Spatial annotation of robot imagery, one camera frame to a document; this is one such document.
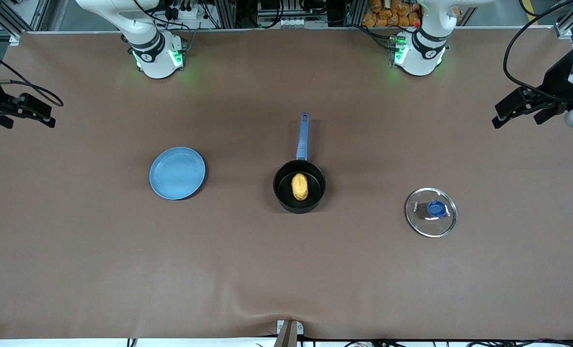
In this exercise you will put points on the brown table cover sheet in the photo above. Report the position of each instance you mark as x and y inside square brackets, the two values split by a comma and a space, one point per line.
[286, 270]

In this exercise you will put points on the glass lid with blue knob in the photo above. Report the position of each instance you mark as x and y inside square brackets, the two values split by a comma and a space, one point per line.
[436, 208]

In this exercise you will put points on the white power strip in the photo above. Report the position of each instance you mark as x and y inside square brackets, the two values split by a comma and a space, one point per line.
[186, 12]

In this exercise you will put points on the silver aluminium frame post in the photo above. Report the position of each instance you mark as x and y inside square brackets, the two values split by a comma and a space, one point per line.
[355, 12]
[225, 13]

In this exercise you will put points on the white connector strip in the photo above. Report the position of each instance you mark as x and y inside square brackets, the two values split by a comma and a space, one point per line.
[295, 22]

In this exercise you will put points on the metal table edge clamp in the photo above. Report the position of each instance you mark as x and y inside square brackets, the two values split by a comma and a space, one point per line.
[289, 332]

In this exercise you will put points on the yellow potato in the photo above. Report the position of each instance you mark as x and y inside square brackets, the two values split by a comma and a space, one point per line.
[300, 187]

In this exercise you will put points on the blue round plate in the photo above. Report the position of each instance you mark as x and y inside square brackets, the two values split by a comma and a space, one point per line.
[178, 173]

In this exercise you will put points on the metal table corner bracket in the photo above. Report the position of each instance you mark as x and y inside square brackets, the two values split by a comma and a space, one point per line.
[564, 31]
[15, 39]

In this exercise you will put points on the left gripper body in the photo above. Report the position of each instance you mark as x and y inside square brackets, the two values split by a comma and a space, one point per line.
[555, 85]

